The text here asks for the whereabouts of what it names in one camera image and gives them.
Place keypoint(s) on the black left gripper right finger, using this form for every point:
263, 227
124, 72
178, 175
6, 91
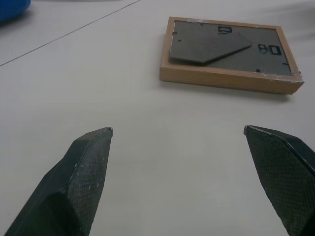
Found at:
283, 177

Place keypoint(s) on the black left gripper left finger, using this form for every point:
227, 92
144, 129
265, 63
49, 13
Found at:
81, 182

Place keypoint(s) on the blue plastic object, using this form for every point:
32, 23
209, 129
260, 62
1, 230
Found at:
11, 8

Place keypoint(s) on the wooden picture frame face down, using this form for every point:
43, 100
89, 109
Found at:
229, 56

